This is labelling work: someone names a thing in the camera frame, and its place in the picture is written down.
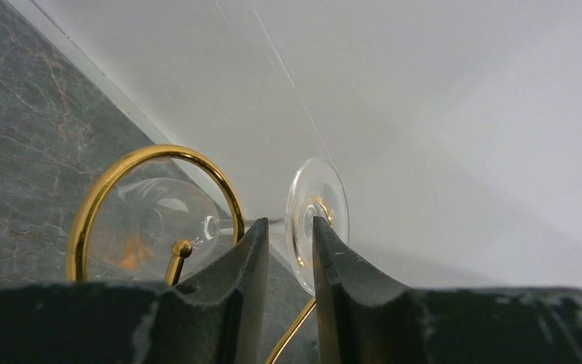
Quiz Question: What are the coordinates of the clear wine glass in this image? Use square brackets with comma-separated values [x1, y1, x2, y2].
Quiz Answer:
[89, 158, 349, 294]

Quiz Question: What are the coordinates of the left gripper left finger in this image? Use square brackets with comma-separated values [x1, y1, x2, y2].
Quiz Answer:
[0, 218, 269, 363]

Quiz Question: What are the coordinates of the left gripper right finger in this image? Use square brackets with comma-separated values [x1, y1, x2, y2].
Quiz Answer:
[313, 217, 582, 363]

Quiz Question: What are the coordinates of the gold wire glass rack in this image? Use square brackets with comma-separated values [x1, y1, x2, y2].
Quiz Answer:
[66, 144, 320, 364]

